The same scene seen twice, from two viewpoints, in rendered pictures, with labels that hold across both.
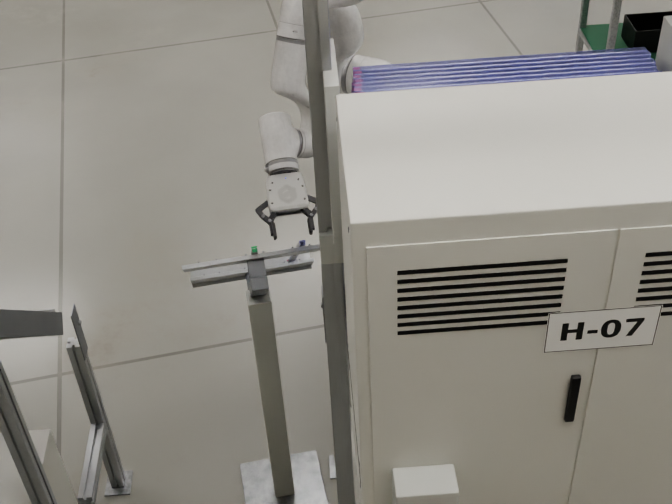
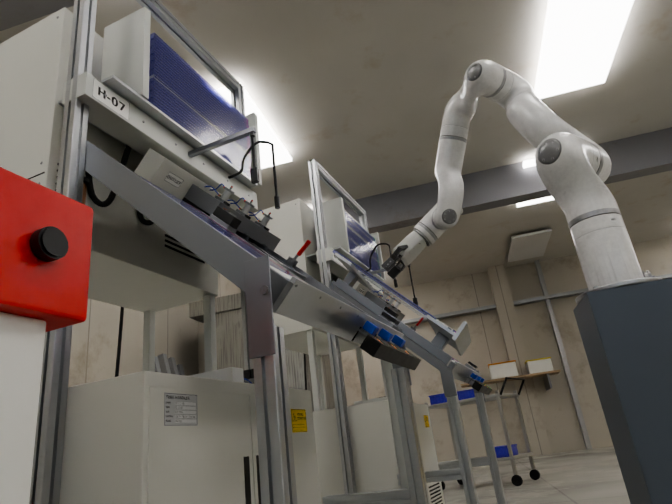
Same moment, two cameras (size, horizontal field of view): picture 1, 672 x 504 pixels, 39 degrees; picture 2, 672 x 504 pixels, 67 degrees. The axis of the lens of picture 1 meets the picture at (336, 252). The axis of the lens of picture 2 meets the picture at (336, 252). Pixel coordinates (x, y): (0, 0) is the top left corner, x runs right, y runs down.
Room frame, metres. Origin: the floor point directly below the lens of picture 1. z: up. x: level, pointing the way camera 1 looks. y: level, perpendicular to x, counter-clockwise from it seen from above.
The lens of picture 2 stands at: (2.32, -1.44, 0.44)
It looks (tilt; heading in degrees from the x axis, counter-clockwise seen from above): 21 degrees up; 113
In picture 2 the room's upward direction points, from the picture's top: 7 degrees counter-clockwise
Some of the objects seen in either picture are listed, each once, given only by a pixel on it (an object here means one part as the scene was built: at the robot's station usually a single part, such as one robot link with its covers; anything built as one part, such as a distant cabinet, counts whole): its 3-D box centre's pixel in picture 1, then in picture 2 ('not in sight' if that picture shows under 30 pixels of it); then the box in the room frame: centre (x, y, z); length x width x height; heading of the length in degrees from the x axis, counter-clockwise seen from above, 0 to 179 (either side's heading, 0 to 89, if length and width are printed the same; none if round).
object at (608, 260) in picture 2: not in sight; (607, 258); (2.46, -0.10, 0.79); 0.19 x 0.19 x 0.18
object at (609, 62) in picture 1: (499, 142); (193, 120); (1.39, -0.30, 1.52); 0.51 x 0.13 x 0.27; 91
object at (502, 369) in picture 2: not in sight; (503, 371); (1.28, 7.67, 1.37); 0.46 x 0.39 x 0.26; 10
